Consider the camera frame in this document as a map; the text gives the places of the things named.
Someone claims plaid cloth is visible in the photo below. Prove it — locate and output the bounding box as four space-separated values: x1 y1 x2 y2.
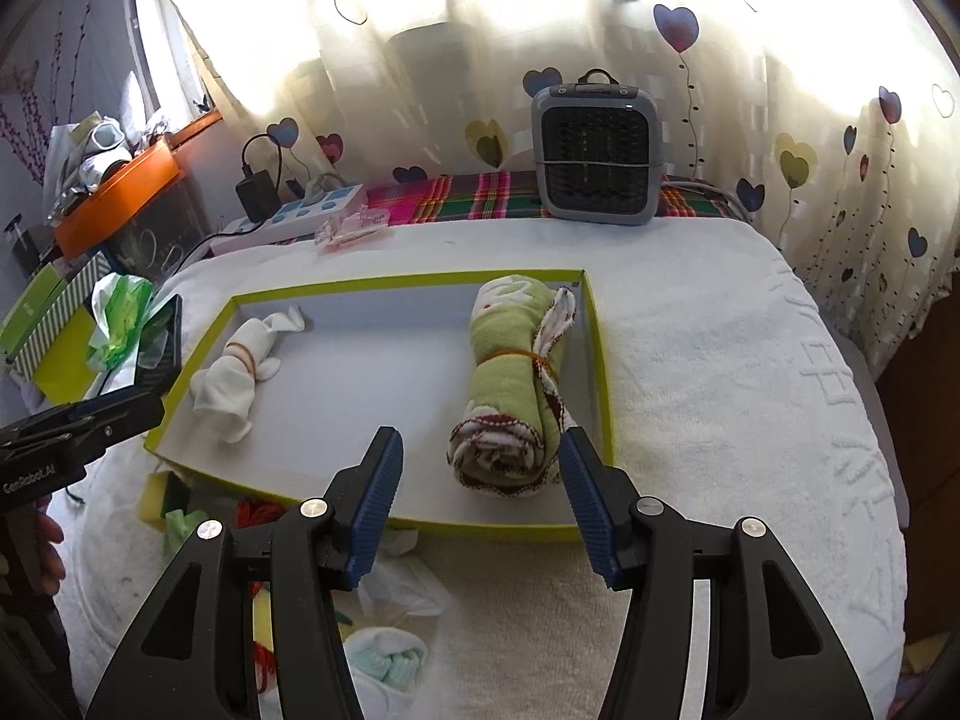
365 171 751 227

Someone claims grey mini fan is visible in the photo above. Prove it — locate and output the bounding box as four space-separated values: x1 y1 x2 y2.
531 69 665 226

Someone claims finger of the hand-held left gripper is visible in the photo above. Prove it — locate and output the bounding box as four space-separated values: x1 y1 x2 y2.
0 388 166 466

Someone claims red thread tassel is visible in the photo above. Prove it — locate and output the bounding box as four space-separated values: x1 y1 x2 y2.
236 499 290 530

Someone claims green plastic bag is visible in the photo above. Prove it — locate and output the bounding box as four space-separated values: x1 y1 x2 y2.
88 274 155 372

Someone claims dark glass tank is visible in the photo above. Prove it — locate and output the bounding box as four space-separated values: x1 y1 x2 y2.
97 165 212 278

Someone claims striped gift box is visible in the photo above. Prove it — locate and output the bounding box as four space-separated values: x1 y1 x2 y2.
0 249 113 383

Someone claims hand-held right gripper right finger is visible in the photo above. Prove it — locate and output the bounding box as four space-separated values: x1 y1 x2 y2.
559 426 875 720

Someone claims yellow cloth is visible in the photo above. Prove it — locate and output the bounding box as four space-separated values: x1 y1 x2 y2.
904 634 950 691

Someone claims green towel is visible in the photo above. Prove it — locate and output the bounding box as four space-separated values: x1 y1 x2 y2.
448 275 578 500

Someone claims window frame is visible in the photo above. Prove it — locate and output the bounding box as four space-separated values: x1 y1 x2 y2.
124 0 226 132

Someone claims yellow-green card box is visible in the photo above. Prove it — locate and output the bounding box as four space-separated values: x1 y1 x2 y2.
34 311 102 402

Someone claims person's left hand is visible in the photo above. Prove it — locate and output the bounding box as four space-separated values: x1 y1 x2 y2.
34 514 67 601

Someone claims mint and white sock bundle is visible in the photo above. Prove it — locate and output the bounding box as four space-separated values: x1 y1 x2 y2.
343 626 430 720

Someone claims yellow-green cardboard box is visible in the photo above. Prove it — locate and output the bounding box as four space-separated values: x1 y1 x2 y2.
142 267 622 545

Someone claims heart print curtain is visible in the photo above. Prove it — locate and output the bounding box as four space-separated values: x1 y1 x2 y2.
161 0 960 361

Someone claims white cloth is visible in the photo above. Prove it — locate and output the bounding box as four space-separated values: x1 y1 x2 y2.
356 525 451 616

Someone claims black charger adapter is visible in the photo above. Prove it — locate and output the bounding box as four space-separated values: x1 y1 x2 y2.
236 133 284 224

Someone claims dark jar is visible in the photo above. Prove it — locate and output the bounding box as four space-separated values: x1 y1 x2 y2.
0 217 38 278

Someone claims orange tray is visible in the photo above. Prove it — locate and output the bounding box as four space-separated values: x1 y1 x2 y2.
54 109 224 260

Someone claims white blue power strip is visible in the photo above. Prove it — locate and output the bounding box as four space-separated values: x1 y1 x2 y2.
217 184 368 248

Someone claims pink packet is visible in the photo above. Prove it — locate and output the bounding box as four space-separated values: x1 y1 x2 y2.
315 208 391 252

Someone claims yellow sponge with green pad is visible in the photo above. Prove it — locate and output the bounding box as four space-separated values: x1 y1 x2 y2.
139 471 192 527

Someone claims white teal shoe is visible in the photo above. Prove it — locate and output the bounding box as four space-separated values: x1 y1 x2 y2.
71 116 132 188

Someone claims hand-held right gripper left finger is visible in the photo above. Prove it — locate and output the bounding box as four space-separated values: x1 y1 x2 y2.
86 426 406 720

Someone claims black smartphone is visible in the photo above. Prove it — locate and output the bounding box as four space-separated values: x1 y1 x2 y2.
139 294 185 391

